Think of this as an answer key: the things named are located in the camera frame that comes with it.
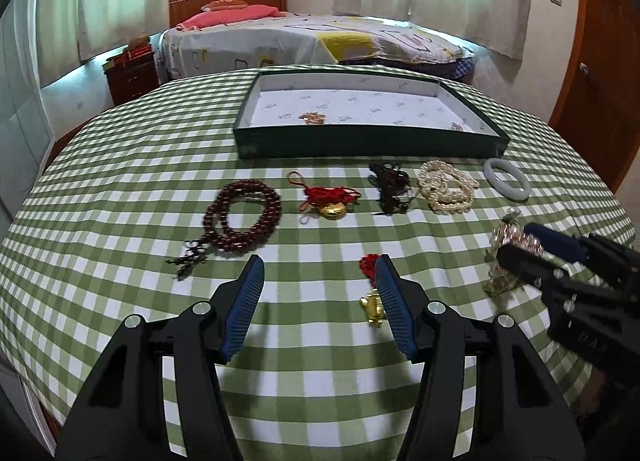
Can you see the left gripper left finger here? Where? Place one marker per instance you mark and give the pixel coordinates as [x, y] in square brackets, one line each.
[119, 412]

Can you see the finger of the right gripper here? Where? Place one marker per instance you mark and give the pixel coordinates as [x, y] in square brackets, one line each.
[542, 274]
[569, 248]

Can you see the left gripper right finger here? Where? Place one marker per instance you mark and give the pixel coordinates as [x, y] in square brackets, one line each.
[519, 411]

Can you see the silver crystal brooch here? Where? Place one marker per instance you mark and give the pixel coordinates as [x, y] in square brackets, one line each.
[500, 280]

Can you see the pale jade bangle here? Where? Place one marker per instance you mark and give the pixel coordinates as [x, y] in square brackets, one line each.
[507, 179]

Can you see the red tassel gold charm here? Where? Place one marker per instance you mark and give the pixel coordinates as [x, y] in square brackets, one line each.
[371, 303]

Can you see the red cord gold lock pendant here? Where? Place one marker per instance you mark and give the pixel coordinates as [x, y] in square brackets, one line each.
[329, 202]

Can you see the dark green jewelry tray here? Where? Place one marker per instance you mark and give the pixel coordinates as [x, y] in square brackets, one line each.
[309, 113]

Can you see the brown wooden door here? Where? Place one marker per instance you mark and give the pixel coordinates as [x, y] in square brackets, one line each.
[597, 112]

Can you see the green white checkered tablecloth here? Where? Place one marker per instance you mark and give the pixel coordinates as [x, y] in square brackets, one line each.
[95, 239]

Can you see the glass wardrobe door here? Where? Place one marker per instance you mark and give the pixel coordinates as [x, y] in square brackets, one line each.
[26, 135]

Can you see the bed with patterned cover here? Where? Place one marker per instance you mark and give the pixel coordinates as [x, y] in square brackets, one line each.
[302, 39]

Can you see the dark wooden nightstand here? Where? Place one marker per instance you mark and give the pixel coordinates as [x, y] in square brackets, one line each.
[131, 74]

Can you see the red boxes on nightstand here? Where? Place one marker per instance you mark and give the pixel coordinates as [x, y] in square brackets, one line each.
[137, 46]

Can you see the orange patterned pillow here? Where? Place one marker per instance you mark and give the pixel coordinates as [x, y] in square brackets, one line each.
[221, 5]

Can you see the pink pillow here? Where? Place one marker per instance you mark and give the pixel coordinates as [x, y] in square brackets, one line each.
[207, 19]

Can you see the left white curtain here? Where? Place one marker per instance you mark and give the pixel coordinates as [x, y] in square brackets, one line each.
[69, 32]

